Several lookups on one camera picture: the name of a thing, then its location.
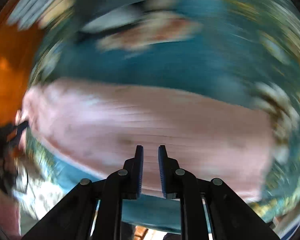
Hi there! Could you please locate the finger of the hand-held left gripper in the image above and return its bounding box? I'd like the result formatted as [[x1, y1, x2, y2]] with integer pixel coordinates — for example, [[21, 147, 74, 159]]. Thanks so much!
[[13, 120, 30, 148]]

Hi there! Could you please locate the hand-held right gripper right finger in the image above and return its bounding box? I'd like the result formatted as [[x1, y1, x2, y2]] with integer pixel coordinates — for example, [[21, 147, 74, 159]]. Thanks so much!
[[158, 144, 281, 240]]

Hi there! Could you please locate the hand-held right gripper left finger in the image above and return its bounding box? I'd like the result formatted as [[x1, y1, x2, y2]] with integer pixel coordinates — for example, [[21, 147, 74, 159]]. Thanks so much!
[[22, 145, 144, 240]]

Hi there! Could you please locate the pink fleece garment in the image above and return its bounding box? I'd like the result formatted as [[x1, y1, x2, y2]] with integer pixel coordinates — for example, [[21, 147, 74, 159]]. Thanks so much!
[[21, 78, 276, 203]]

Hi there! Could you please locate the pink knit cloth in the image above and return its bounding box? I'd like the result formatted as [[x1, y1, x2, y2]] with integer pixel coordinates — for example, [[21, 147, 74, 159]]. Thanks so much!
[[0, 190, 22, 238]]

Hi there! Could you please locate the wooden headboard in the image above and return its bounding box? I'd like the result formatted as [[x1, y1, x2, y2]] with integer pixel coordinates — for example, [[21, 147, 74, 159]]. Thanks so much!
[[0, 0, 48, 130]]

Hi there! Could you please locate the blue floral bedspread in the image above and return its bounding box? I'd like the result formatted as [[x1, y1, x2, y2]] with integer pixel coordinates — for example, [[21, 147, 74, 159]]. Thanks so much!
[[15, 0, 300, 233]]

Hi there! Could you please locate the grey folded quilt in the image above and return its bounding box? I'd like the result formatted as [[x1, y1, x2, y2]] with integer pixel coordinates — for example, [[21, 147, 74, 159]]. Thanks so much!
[[7, 0, 73, 30]]

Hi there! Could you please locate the printed folded blanket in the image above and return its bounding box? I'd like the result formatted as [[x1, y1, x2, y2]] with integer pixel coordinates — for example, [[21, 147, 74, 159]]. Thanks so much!
[[39, 0, 77, 29]]

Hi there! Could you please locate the beige car print garment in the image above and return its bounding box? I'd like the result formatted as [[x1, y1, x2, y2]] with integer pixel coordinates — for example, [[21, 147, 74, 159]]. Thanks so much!
[[95, 12, 203, 53]]

